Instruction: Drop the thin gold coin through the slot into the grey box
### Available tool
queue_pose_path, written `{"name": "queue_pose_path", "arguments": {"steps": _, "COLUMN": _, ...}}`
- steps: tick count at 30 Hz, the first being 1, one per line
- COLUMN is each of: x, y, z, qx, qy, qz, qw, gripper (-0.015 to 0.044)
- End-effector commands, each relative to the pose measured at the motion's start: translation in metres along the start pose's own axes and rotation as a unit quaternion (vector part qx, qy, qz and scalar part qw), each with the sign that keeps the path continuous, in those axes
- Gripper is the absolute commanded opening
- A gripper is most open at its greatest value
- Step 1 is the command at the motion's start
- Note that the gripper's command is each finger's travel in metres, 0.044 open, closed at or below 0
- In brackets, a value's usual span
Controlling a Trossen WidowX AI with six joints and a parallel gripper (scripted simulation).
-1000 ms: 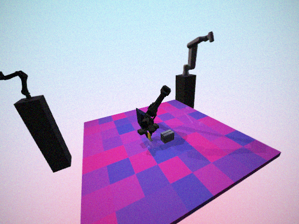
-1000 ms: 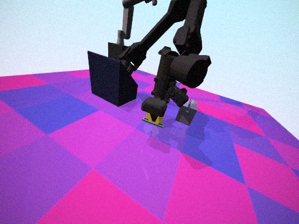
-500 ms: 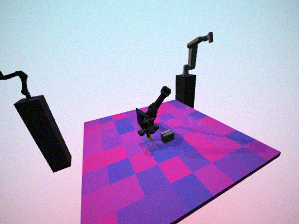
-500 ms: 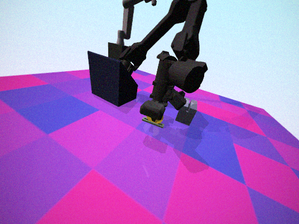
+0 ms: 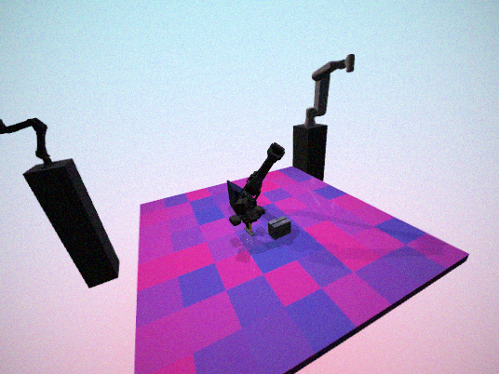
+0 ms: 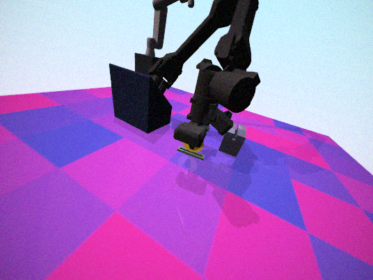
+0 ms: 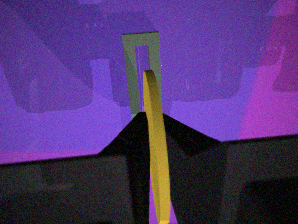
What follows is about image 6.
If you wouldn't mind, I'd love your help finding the gold coin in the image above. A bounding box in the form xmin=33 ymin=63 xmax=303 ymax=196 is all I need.
xmin=183 ymin=141 xmax=204 ymax=153

